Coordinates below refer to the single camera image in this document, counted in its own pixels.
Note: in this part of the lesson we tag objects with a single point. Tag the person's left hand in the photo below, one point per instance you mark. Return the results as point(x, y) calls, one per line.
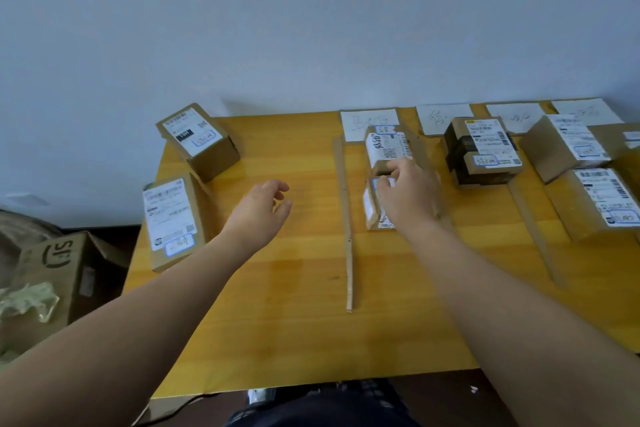
point(252, 216)

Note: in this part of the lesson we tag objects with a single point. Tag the person's right hand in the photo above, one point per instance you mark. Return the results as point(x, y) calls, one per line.
point(412, 194)

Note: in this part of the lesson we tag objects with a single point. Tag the person's left thumb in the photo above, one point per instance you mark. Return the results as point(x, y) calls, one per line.
point(284, 211)

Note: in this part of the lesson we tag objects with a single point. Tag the person's right thumb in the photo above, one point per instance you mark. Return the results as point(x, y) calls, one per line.
point(383, 186)

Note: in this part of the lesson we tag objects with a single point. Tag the small labelled cardboard parcel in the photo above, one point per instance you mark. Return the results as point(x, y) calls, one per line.
point(371, 209)

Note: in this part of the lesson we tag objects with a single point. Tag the person's right forearm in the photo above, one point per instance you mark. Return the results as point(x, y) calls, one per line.
point(510, 321)

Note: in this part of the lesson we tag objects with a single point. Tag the person's left forearm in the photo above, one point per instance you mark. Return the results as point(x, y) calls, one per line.
point(125, 331)

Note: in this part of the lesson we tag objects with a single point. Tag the cardboard parcel with handwritten label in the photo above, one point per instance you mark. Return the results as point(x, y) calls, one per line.
point(387, 146)

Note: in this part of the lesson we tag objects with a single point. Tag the white handwritten paper card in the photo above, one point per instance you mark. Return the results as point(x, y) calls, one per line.
point(356, 124)
point(587, 110)
point(440, 116)
point(515, 116)

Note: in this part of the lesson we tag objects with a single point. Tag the black-taped cardboard parcel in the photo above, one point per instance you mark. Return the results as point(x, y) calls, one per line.
point(482, 151)

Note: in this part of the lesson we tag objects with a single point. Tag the cardboard parcel with black-patch label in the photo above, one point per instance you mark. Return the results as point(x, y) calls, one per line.
point(200, 139)

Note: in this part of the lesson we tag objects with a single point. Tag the long cardboard parcel white label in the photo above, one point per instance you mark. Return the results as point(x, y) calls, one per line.
point(172, 221)

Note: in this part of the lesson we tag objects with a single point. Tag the tilted cardboard parcel white label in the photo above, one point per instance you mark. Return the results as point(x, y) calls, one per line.
point(560, 146)

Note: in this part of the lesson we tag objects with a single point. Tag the small white object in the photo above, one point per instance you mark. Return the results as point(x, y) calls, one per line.
point(260, 395)

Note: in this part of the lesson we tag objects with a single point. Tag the person's dark trousers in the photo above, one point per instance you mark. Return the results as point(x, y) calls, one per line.
point(325, 404)

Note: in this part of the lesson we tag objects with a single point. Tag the large flat cardboard parcel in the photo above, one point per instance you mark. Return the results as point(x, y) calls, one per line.
point(590, 201)

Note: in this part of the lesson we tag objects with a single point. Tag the open cardboard carton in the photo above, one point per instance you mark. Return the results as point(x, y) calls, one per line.
point(75, 271)

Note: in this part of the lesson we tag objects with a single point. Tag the cardboard parcel at table edge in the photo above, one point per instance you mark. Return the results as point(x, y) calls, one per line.
point(631, 161)

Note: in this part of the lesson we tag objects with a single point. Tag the crumpled clear plastic bag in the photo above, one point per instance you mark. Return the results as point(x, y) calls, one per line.
point(27, 299)

